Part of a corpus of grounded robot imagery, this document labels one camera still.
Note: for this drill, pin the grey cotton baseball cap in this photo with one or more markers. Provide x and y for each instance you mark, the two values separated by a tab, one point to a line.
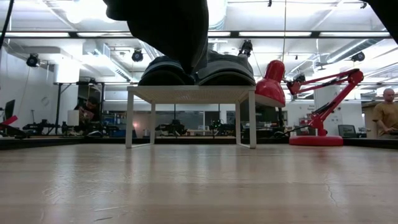
224	67

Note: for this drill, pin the blue denim baseball cap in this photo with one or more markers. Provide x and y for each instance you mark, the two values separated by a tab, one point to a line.
164	73

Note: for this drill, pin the dark navy baseball cap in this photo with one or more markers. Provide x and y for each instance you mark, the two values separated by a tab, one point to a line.
171	31

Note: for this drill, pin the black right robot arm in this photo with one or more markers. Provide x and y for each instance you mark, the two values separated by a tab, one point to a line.
387	15

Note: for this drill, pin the black background robot arm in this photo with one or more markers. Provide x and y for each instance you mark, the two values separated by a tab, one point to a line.
220	127
174	127
43	126

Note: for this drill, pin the white perforated metal shelf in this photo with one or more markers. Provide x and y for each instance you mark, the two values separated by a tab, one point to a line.
192	93

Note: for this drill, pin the red desk lamp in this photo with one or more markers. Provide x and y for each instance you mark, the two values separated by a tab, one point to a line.
270	87

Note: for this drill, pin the black ceiling spotlight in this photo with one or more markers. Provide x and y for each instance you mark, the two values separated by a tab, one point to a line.
358	56
137	55
32	60

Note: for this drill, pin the black metal stand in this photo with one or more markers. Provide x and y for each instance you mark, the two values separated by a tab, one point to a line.
58	105

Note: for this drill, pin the person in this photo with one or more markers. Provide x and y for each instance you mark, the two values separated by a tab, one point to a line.
385	115

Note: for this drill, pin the black computer monitor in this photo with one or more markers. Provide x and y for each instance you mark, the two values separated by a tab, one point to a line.
10	109

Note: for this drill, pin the black overhead camera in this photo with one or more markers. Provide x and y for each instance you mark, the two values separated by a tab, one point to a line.
246	48

